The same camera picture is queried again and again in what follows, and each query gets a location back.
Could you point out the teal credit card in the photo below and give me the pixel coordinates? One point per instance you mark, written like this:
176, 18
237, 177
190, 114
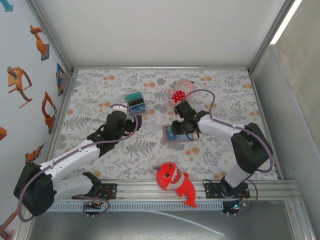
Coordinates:
133, 96

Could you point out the bright light strip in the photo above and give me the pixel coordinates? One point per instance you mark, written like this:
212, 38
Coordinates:
284, 25

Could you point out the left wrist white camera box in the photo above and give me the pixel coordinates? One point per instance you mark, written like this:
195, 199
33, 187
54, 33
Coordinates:
120, 110

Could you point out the black credit card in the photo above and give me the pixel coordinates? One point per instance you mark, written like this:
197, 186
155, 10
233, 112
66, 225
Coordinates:
136, 102

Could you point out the aluminium side rail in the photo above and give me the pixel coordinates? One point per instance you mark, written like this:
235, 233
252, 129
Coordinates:
261, 112

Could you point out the orange block wall sticker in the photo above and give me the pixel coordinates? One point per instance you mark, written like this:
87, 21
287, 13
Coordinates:
2, 133

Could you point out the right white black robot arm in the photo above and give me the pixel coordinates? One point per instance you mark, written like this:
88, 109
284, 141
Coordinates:
217, 126

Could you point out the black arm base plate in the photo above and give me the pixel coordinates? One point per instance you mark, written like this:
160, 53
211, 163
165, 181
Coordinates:
212, 190
110, 191

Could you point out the red shark plush toy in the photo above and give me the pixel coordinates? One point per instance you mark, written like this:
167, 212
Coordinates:
172, 177

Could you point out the pink doll polka-dot dress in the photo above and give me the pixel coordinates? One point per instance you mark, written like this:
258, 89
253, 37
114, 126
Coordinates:
180, 96

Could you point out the aluminium corner post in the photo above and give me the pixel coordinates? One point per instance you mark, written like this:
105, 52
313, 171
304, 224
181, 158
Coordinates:
268, 37
51, 37

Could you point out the aluminium front rail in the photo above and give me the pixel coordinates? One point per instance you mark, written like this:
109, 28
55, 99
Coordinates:
140, 190

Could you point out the small circuit board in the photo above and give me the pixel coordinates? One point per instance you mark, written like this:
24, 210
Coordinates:
93, 206
233, 207

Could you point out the teal striped box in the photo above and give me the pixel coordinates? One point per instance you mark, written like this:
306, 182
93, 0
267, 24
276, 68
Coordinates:
146, 111

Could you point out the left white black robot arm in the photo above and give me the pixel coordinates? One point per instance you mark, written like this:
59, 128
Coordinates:
70, 157

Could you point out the floral tablecloth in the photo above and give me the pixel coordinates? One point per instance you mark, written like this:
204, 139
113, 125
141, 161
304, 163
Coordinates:
150, 155

